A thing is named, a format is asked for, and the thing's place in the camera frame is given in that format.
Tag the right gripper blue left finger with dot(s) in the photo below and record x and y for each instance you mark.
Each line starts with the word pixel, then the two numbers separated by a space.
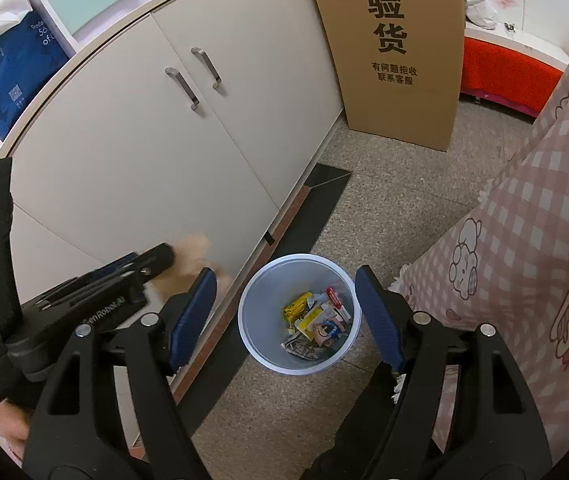
pixel 188 314

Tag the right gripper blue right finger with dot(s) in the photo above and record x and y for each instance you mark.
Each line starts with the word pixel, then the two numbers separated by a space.
pixel 385 315

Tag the beige cloth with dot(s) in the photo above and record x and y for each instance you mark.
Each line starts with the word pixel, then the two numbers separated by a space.
pixel 190 259

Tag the white round trash bin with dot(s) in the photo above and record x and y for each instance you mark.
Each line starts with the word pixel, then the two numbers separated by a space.
pixel 316 340

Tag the person left hand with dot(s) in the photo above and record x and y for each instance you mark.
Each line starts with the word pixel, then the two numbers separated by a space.
pixel 14 428

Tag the yellow wrapper in bin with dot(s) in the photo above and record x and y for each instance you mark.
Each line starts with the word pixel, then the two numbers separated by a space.
pixel 297 307

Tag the pink checkered bed sheet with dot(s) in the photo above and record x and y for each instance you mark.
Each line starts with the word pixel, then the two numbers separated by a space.
pixel 507 263

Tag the white curved cabinet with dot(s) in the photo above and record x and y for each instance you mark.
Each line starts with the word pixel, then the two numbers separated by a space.
pixel 111 159

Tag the red storage box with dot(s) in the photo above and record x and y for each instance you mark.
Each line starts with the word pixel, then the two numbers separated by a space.
pixel 507 77

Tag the brown cardboard box with print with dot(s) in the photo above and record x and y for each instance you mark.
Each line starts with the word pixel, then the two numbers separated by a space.
pixel 399 65

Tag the blue paper bag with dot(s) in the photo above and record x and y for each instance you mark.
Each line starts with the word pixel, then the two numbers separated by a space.
pixel 29 56

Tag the left metal cabinet handle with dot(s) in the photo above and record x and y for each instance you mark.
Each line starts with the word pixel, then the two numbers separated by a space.
pixel 176 76

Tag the metal cabinet handle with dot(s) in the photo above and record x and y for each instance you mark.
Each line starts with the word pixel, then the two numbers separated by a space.
pixel 208 63
pixel 176 76

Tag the right metal cabinet handle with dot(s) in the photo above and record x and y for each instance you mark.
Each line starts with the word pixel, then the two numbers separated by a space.
pixel 208 63

